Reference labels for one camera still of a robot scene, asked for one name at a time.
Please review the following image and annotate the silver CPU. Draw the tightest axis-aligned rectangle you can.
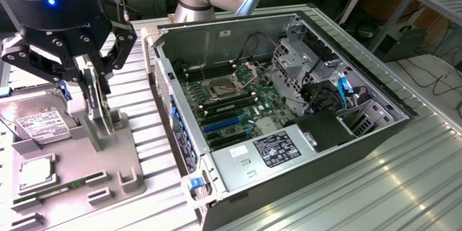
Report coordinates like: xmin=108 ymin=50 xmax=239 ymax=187
xmin=20 ymin=158 xmax=53 ymax=189

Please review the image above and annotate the black graphics card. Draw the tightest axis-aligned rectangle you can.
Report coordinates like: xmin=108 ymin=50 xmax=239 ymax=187
xmin=73 ymin=55 xmax=116 ymax=137

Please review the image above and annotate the thin coloured wire bundle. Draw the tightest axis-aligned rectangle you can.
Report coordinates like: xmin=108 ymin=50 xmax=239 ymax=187
xmin=349 ymin=85 xmax=374 ymax=100

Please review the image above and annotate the small silver chipset heatsink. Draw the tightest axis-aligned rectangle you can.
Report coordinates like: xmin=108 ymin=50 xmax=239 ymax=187
xmin=256 ymin=118 xmax=277 ymax=132

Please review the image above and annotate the grey parts rack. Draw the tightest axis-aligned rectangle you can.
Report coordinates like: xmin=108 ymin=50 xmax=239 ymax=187
xmin=5 ymin=97 xmax=147 ymax=231

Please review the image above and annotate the black plastic shroud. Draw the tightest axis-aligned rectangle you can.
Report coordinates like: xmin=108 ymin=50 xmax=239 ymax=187
xmin=283 ymin=111 xmax=357 ymax=153

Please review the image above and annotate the black box on floor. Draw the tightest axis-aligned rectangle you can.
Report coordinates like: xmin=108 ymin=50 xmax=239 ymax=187
xmin=375 ymin=24 xmax=428 ymax=63

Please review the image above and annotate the blue expansion slot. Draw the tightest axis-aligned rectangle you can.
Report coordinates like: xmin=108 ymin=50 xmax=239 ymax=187
xmin=201 ymin=117 xmax=241 ymax=133

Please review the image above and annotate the silver power supply unit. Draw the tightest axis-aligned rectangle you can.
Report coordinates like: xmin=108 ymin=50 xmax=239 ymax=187
xmin=209 ymin=124 xmax=319 ymax=193

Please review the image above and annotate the black expansion slot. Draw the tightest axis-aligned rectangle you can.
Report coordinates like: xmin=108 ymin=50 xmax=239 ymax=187
xmin=208 ymin=131 xmax=248 ymax=148

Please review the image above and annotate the metal socket cover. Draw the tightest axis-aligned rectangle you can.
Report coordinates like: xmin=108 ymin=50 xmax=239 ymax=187
xmin=229 ymin=62 xmax=263 ymax=84

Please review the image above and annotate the blue SATA wire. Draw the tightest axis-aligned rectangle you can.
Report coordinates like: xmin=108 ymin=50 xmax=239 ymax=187
xmin=336 ymin=76 xmax=352 ymax=111

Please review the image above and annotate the dark metal frame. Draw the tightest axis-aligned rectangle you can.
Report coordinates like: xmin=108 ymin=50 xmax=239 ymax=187
xmin=0 ymin=60 xmax=10 ymax=86

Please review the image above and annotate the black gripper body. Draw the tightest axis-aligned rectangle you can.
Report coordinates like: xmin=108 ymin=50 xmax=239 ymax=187
xmin=0 ymin=0 xmax=113 ymax=58

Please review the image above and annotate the black cable on white table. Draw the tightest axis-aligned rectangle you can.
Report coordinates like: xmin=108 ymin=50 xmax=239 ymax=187
xmin=395 ymin=59 xmax=462 ymax=99

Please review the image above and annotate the blue case latch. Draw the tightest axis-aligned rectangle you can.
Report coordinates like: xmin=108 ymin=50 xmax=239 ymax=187
xmin=188 ymin=177 xmax=205 ymax=190

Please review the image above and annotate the open black PC case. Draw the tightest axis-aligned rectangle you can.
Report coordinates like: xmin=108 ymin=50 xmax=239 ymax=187
xmin=139 ymin=10 xmax=422 ymax=231

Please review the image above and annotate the silver hard disk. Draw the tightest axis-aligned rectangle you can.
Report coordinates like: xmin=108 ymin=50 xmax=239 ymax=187
xmin=0 ymin=89 xmax=81 ymax=145

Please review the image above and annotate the blue disk caddy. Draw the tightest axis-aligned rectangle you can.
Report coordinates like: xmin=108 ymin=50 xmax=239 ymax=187
xmin=0 ymin=81 xmax=74 ymax=104

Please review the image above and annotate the green motherboard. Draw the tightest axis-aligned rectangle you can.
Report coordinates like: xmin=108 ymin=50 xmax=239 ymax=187
xmin=179 ymin=59 xmax=300 ymax=152

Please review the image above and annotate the black looped wire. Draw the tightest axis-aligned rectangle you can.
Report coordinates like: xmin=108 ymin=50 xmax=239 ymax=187
xmin=240 ymin=32 xmax=279 ymax=62

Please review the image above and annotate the black RAM slot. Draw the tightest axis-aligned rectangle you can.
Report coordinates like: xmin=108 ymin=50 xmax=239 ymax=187
xmin=183 ymin=67 xmax=235 ymax=79
xmin=181 ymin=62 xmax=233 ymax=74

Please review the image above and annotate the black wire bundle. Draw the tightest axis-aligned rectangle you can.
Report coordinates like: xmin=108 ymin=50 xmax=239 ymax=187
xmin=300 ymin=83 xmax=340 ymax=114

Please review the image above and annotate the CPU socket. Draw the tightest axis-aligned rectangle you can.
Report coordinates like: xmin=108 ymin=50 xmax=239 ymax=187
xmin=205 ymin=78 xmax=239 ymax=100

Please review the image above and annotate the installed green RAM stick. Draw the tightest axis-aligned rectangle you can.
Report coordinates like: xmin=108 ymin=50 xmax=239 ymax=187
xmin=201 ymin=97 xmax=253 ymax=115

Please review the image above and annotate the silver disk bay cage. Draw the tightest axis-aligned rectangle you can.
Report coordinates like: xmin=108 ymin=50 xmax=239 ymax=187
xmin=269 ymin=37 xmax=325 ymax=91

